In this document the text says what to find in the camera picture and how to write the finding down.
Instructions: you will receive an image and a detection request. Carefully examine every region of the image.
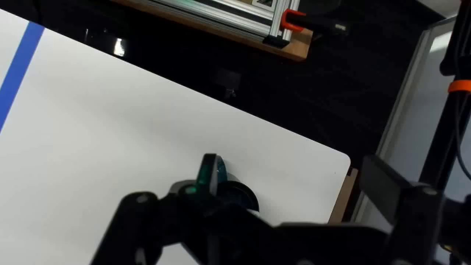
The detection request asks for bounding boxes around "black stand pole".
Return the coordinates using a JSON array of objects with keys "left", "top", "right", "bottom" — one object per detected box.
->
[{"left": 418, "top": 0, "right": 471, "bottom": 197}]

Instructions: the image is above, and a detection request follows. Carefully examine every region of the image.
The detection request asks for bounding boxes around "orange pole band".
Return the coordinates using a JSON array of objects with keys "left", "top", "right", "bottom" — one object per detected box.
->
[{"left": 447, "top": 78, "right": 471, "bottom": 96}]

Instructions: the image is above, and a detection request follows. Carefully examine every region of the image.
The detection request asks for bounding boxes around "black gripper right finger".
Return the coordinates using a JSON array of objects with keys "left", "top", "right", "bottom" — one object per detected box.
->
[{"left": 277, "top": 153, "right": 471, "bottom": 265}]

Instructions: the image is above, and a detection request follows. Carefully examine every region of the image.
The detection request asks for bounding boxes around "orange black bar clamp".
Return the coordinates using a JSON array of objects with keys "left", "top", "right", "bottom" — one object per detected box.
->
[{"left": 280, "top": 6, "right": 350, "bottom": 38}]

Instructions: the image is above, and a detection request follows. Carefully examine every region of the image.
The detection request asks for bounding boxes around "aluminium extrusion base frame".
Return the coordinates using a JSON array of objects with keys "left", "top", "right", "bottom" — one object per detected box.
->
[{"left": 146, "top": 0, "right": 299, "bottom": 49}]

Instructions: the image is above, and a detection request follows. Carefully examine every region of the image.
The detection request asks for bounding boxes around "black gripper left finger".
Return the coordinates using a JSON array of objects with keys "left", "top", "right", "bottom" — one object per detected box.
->
[{"left": 90, "top": 180, "right": 278, "bottom": 265}]

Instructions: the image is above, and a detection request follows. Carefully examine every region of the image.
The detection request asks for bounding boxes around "blue tape strip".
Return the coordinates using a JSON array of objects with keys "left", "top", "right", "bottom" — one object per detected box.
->
[{"left": 0, "top": 21, "right": 47, "bottom": 133}]

